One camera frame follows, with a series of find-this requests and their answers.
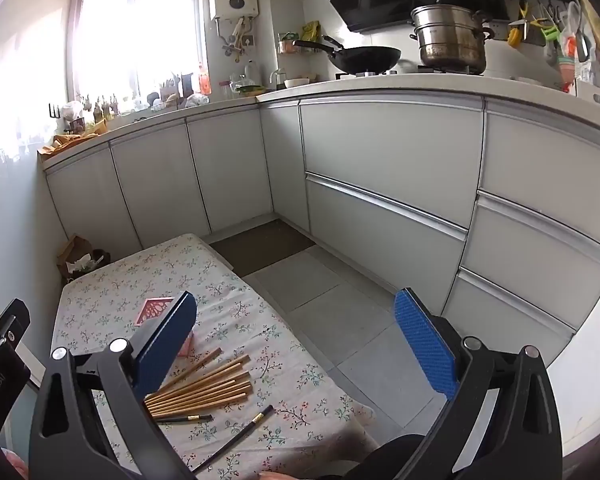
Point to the hanging plastic bag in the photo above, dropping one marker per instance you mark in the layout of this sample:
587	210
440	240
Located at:
572	45

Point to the gas stove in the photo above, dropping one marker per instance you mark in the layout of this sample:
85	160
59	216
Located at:
380	75

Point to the white bowl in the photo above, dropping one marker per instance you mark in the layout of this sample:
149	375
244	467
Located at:
296	82

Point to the white cutting board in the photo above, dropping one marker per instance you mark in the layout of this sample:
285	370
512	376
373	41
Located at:
597	94

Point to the pile of wooden chopsticks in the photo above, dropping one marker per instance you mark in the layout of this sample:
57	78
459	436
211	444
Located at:
205	387

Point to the pink plastic basket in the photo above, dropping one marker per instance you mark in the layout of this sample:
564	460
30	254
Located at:
152	308

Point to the brown cardboard box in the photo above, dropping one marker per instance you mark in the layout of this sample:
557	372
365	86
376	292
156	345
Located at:
77	255

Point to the white jug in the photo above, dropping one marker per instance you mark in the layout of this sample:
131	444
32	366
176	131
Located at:
253	74

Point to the red label bottle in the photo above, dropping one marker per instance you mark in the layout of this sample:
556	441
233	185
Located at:
204	80

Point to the kitchen window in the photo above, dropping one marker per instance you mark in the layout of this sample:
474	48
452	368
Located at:
165	25

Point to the steel steamer pot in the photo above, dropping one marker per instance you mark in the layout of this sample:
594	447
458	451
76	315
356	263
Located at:
450	35

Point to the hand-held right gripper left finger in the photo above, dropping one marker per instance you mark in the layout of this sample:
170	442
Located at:
166	340

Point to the cluster of small bottles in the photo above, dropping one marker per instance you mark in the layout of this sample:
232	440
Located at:
100	105

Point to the green plate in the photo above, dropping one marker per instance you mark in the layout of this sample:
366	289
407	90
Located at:
250	91

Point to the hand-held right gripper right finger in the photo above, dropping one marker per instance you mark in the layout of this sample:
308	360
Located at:
425	345

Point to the brown floor mat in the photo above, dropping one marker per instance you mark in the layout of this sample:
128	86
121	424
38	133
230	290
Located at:
262	247

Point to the black wok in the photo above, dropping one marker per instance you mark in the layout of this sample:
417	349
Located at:
365	57

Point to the green peeler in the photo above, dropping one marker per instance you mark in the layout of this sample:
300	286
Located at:
550	35

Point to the yellow snack bag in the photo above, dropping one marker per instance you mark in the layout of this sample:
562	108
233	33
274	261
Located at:
311	30

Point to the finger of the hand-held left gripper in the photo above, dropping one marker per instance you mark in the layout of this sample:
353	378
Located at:
12	322

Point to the person's dark trouser leg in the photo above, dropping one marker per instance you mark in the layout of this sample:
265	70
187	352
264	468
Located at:
380	460

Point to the yellow crumpled bag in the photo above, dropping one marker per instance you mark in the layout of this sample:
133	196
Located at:
65	142

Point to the black chopstick with gold band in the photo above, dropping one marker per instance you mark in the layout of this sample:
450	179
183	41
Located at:
235	437
185	417

